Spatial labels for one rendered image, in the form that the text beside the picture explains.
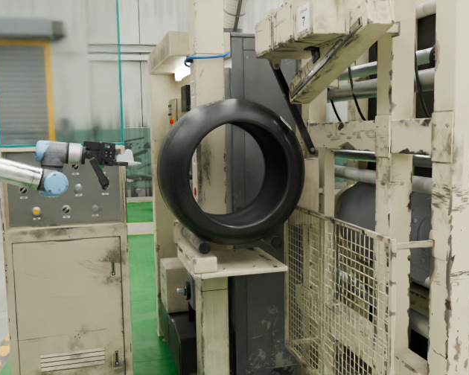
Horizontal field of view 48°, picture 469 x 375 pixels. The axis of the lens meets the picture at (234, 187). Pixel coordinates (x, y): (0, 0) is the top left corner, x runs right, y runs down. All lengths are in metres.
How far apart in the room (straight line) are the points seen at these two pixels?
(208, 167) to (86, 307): 0.89
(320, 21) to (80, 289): 1.61
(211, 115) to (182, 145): 0.15
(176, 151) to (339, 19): 0.71
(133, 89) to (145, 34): 1.12
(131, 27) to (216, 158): 8.93
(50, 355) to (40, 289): 0.32
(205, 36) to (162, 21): 8.86
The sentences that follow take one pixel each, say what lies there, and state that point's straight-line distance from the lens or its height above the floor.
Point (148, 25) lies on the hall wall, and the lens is 11.13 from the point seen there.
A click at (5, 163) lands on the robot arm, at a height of 1.24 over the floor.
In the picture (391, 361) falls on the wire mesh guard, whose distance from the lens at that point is 1.76.
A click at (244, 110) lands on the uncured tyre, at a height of 1.40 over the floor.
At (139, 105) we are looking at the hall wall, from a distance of 10.94.
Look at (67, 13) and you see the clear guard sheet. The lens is 2.58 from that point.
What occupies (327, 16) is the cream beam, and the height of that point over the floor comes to 1.69.
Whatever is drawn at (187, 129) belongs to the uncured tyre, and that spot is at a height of 1.33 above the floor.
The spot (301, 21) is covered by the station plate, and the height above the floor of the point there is 1.69.
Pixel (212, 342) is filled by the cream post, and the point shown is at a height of 0.38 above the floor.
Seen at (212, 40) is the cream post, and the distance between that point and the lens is 2.32.
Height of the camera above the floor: 1.33
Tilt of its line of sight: 6 degrees down
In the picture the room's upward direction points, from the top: 1 degrees counter-clockwise
